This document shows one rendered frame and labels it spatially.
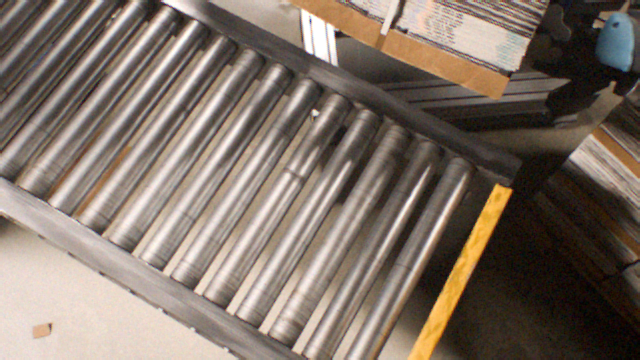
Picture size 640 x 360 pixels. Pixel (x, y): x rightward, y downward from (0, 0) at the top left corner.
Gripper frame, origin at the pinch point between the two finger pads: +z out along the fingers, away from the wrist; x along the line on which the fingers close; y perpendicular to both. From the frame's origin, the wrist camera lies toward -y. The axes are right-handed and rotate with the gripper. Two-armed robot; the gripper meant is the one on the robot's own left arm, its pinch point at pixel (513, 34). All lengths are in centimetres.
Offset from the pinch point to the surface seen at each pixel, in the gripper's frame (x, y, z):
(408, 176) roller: 17.5, -24.1, 4.5
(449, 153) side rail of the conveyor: 9.5, -21.9, 0.0
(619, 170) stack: -21, -32, -34
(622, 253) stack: -26, -57, -49
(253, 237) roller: 40, -32, 23
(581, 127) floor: -84, -70, -33
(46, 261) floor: 29, -114, 88
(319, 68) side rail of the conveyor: 7.2, -19.8, 29.3
